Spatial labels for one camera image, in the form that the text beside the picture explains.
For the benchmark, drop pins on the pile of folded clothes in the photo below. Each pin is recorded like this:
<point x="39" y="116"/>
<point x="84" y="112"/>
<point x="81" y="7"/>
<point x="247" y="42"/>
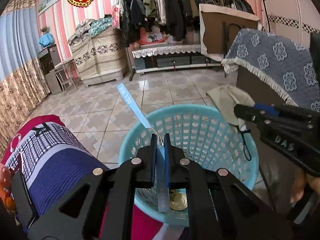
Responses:
<point x="90" y="27"/>

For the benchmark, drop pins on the person right hand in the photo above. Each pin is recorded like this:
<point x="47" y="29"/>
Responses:
<point x="301" y="180"/>

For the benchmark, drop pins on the low tv cabinet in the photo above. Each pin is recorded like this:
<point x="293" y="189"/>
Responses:
<point x="176" y="61"/>

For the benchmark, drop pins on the striped blue red blanket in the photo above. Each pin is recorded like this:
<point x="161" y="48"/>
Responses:
<point x="51" y="159"/>

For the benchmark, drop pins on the hanging dark clothes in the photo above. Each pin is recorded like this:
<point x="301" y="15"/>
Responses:
<point x="172" y="17"/>

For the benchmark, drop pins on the blue covered water bottle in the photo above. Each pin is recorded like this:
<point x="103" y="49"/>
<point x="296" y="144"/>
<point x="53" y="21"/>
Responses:
<point x="46" y="40"/>

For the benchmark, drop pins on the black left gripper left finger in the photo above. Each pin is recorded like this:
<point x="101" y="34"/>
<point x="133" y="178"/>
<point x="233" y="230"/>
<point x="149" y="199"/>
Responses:
<point x="100" y="206"/>

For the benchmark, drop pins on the blue and floral curtain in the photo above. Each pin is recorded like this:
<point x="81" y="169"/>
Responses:
<point x="23" y="85"/>

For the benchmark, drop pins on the white lace cover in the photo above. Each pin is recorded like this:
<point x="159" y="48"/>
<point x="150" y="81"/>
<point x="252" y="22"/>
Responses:
<point x="165" y="49"/>

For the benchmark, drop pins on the grey water dispenser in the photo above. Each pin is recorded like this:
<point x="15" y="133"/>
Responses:
<point x="49" y="58"/>

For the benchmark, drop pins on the brown board with white edge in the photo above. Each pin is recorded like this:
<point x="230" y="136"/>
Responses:
<point x="219" y="26"/>

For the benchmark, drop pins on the blue floral fringed cloth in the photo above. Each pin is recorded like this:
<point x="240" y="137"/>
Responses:
<point x="281" y="63"/>

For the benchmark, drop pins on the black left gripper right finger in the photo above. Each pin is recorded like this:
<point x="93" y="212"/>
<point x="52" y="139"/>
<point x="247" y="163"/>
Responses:
<point x="219" y="205"/>

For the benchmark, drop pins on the pink teapot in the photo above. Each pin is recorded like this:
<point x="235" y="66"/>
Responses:
<point x="5" y="184"/>

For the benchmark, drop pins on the black flat case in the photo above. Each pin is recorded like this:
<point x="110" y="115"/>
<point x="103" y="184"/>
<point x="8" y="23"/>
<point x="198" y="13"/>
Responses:
<point x="26" y="210"/>

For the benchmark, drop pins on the small potted plant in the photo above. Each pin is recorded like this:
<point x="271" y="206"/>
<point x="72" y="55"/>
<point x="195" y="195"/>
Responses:
<point x="45" y="30"/>

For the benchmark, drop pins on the gold round lid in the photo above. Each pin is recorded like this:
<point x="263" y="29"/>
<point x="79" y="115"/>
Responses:
<point x="178" y="201"/>

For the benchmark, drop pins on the light blue plastic basket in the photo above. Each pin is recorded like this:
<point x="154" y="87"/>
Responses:
<point x="203" y="135"/>

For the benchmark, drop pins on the patterned cloth covered chest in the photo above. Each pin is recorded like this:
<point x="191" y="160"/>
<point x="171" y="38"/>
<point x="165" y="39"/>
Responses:
<point x="101" y="58"/>

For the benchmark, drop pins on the small metal folding table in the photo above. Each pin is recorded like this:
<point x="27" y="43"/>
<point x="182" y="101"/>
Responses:
<point x="63" y="73"/>

